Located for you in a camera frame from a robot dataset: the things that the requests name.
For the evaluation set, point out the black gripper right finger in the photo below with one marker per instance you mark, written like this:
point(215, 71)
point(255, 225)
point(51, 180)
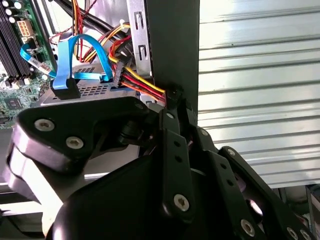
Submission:
point(230, 180)

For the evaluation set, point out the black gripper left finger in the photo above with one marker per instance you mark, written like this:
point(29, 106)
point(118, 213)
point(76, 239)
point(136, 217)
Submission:
point(75, 115)

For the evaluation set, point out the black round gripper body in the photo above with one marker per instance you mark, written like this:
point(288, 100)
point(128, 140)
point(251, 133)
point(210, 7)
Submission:
point(120, 200)

